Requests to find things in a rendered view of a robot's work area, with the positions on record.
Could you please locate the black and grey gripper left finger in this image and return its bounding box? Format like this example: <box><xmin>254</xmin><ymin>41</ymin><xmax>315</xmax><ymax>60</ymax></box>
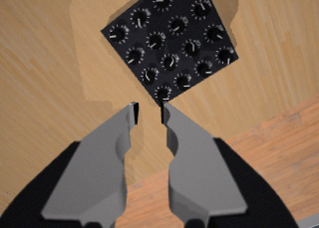
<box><xmin>0</xmin><ymin>102</ymin><xmax>139</xmax><ymax>228</ymax></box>

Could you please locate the black knob box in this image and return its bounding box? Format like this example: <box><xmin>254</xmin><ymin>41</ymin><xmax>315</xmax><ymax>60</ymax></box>
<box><xmin>101</xmin><ymin>0</ymin><xmax>239</xmax><ymax>107</ymax></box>

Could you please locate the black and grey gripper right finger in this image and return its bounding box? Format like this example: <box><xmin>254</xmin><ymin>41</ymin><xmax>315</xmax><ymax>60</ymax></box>
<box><xmin>160</xmin><ymin>101</ymin><xmax>299</xmax><ymax>228</ymax></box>

